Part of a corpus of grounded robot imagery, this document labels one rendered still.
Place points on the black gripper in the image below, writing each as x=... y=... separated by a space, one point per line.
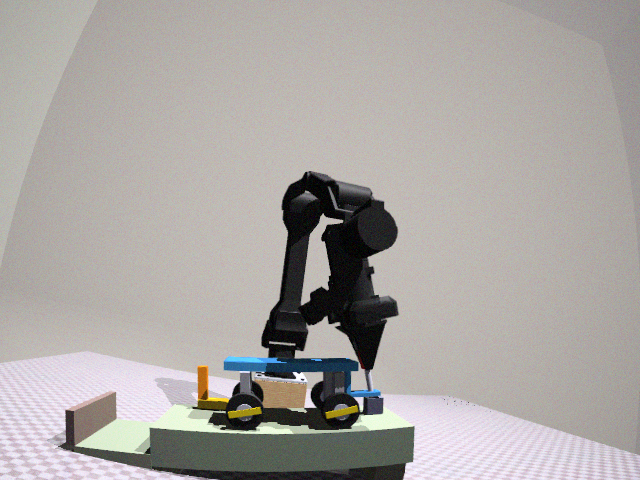
x=362 y=320

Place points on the red-headed metal pin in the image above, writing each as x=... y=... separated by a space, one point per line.
x=367 y=376

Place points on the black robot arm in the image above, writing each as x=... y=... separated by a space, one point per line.
x=367 y=229

